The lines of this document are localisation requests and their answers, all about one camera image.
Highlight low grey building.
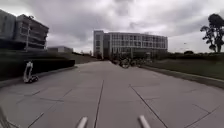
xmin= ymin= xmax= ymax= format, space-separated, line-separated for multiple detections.
xmin=47 ymin=45 xmax=74 ymax=54

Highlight dark banded multi-storey building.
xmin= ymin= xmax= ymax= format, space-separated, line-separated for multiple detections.
xmin=15 ymin=13 xmax=50 ymax=52

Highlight row of parked bicycles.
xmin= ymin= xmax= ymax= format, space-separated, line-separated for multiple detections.
xmin=111 ymin=56 xmax=153 ymax=70

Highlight tree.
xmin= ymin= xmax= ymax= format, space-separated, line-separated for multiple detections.
xmin=200 ymin=13 xmax=224 ymax=54

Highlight white kick scooter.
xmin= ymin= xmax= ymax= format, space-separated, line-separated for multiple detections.
xmin=22 ymin=60 xmax=40 ymax=84

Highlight dark bush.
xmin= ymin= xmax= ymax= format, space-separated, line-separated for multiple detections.
xmin=183 ymin=50 xmax=195 ymax=56

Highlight robot's own part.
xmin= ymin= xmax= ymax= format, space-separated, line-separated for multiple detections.
xmin=138 ymin=114 xmax=152 ymax=128
xmin=76 ymin=116 xmax=89 ymax=128

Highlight grass lawn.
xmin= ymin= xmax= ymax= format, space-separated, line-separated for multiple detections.
xmin=146 ymin=58 xmax=224 ymax=81

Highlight grey concrete slab path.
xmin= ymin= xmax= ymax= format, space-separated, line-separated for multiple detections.
xmin=0 ymin=60 xmax=224 ymax=128

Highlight grey multi-storey building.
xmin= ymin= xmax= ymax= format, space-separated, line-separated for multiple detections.
xmin=0 ymin=8 xmax=18 ymax=51

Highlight wide concrete steps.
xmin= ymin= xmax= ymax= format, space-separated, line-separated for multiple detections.
xmin=64 ymin=52 xmax=101 ymax=65

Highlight pale glass-fronted building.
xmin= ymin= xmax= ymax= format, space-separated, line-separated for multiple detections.
xmin=92 ymin=30 xmax=169 ymax=60

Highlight dark hedge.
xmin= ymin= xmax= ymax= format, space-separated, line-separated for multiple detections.
xmin=0 ymin=58 xmax=76 ymax=81
xmin=154 ymin=51 xmax=224 ymax=62

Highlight grey concrete kerb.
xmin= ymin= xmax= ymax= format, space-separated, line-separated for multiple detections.
xmin=0 ymin=65 xmax=78 ymax=89
xmin=139 ymin=64 xmax=224 ymax=90

